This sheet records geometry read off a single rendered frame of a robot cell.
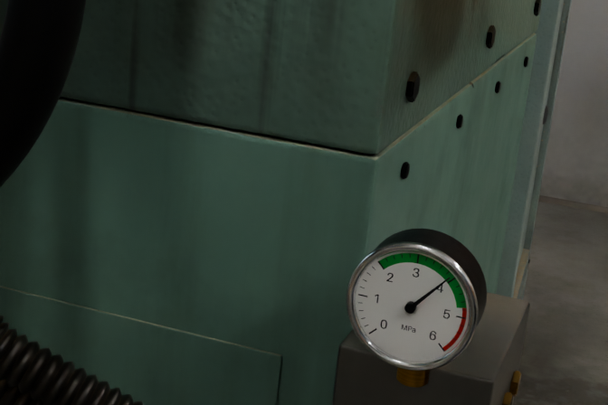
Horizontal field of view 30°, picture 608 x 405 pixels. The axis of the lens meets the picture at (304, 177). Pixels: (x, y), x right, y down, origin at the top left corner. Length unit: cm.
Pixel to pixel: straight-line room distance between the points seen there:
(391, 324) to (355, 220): 8
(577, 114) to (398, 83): 254
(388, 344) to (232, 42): 18
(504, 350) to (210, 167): 18
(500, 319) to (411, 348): 11
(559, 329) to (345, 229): 174
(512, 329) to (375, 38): 18
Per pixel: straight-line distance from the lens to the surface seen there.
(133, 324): 66
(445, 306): 53
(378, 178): 59
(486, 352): 60
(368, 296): 54
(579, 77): 311
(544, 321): 235
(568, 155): 316
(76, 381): 56
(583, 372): 215
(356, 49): 58
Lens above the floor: 86
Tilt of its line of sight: 16 degrees down
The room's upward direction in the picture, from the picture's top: 6 degrees clockwise
